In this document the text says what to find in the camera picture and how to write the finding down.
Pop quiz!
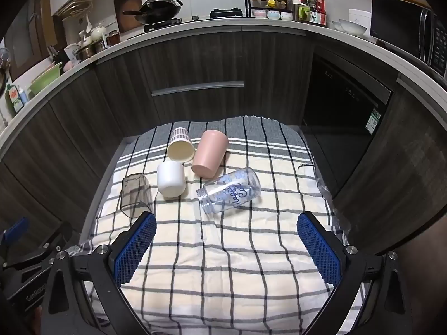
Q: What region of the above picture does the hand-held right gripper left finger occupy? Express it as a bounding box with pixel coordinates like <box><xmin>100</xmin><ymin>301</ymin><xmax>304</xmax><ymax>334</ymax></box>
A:
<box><xmin>41</xmin><ymin>212</ymin><xmax>156</xmax><ymax>335</ymax></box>

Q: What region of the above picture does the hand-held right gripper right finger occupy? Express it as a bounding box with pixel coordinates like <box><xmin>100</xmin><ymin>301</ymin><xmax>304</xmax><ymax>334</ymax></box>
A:
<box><xmin>297</xmin><ymin>211</ymin><xmax>412</xmax><ymax>335</ymax></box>

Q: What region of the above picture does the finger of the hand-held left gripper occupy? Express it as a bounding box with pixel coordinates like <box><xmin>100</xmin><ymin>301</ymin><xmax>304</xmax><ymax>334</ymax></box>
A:
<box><xmin>0</xmin><ymin>216</ymin><xmax>30</xmax><ymax>249</ymax></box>
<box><xmin>3</xmin><ymin>221</ymin><xmax>73</xmax><ymax>271</ymax></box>

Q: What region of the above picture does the grey transparent cup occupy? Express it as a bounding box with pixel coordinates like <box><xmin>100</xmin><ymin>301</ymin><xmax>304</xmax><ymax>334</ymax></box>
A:
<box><xmin>119</xmin><ymin>172</ymin><xmax>153</xmax><ymax>219</ymax></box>

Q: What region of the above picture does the white cup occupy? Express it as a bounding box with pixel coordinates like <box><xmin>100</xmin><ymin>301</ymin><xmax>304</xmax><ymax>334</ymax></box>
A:
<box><xmin>156</xmin><ymin>161</ymin><xmax>187</xmax><ymax>197</ymax></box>

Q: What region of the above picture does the clear printed glass cup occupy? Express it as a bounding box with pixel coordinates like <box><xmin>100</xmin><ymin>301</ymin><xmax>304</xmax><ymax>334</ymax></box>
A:
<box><xmin>196</xmin><ymin>167</ymin><xmax>262</xmax><ymax>215</ymax></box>

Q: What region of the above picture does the striped cream cup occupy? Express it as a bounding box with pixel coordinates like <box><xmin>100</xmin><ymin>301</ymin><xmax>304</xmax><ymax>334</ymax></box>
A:
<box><xmin>167</xmin><ymin>126</ymin><xmax>195</xmax><ymax>163</ymax></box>

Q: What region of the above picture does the pink cup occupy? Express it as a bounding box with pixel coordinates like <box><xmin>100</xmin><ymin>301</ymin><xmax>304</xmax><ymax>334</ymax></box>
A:
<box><xmin>191</xmin><ymin>129</ymin><xmax>229</xmax><ymax>177</ymax></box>

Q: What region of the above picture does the clear plastic sheet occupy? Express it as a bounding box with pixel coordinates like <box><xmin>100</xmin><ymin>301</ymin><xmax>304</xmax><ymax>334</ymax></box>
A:
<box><xmin>315</xmin><ymin>176</ymin><xmax>351</xmax><ymax>247</ymax></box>

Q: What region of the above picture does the checked cream cloth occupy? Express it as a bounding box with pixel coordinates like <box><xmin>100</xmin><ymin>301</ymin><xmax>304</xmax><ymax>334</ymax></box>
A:
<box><xmin>72</xmin><ymin>115</ymin><xmax>371</xmax><ymax>335</ymax></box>

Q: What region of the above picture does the green dish soap bottle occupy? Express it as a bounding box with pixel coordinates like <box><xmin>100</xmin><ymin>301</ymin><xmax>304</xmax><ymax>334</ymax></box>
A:
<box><xmin>5</xmin><ymin>83</ymin><xmax>23</xmax><ymax>113</ymax></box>

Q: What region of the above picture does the black dishwasher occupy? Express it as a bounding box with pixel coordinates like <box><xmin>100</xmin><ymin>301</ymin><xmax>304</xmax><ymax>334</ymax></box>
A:
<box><xmin>302</xmin><ymin>54</ymin><xmax>394</xmax><ymax>198</ymax></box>

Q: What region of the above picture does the green plastic basin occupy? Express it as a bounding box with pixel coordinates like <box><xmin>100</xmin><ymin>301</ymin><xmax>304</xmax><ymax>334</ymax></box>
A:
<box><xmin>28</xmin><ymin>67</ymin><xmax>63</xmax><ymax>97</ymax></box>

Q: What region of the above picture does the stainless steel pot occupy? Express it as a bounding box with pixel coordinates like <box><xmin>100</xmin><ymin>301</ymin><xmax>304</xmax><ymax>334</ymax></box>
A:
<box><xmin>75</xmin><ymin>44</ymin><xmax>97</xmax><ymax>61</ymax></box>

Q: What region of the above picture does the dark wood kitchen counter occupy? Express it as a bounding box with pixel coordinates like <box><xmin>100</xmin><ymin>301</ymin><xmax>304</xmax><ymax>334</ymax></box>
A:
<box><xmin>0</xmin><ymin>17</ymin><xmax>447</xmax><ymax>255</ymax></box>

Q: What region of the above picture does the white kettle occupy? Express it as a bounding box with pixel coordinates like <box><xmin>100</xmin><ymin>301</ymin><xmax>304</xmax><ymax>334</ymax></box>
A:
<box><xmin>90</xmin><ymin>24</ymin><xmax>107</xmax><ymax>43</ymax></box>

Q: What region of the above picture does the large white bowl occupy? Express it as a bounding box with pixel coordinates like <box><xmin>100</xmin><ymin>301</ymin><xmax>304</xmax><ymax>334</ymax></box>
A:
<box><xmin>339</xmin><ymin>18</ymin><xmax>368</xmax><ymax>36</ymax></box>

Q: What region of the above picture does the black microwave oven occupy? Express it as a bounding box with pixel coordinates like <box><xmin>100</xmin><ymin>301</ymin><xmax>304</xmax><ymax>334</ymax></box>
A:
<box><xmin>369</xmin><ymin>0</ymin><xmax>447</xmax><ymax>77</ymax></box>

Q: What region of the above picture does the white rice cooker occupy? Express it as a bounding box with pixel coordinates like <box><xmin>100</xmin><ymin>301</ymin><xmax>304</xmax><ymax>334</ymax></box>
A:
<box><xmin>348</xmin><ymin>9</ymin><xmax>371</xmax><ymax>25</ymax></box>

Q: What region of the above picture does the group of sauce bottles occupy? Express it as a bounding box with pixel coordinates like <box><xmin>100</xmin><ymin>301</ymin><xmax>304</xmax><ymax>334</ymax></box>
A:
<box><xmin>298</xmin><ymin>0</ymin><xmax>328</xmax><ymax>27</ymax></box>

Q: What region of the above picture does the black wok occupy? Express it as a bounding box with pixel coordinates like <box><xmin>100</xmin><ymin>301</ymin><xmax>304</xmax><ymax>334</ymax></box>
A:
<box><xmin>123</xmin><ymin>0</ymin><xmax>184</xmax><ymax>25</ymax></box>

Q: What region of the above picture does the brown cutting board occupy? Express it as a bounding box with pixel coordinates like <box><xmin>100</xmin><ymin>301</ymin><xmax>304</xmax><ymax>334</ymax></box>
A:
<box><xmin>113</xmin><ymin>0</ymin><xmax>143</xmax><ymax>34</ymax></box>

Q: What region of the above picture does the black gas stove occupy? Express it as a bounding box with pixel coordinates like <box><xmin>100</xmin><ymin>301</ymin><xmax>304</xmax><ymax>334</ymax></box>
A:
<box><xmin>127</xmin><ymin>7</ymin><xmax>245</xmax><ymax>40</ymax></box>

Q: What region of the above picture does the silver drawer handle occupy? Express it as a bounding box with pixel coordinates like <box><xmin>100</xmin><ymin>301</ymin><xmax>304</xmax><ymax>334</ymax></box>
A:
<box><xmin>151</xmin><ymin>81</ymin><xmax>244</xmax><ymax>97</ymax></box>

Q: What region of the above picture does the green handled jug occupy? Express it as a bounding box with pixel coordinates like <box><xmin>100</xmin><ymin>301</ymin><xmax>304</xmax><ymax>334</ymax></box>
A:
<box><xmin>293</xmin><ymin>3</ymin><xmax>311</xmax><ymax>23</ymax></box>

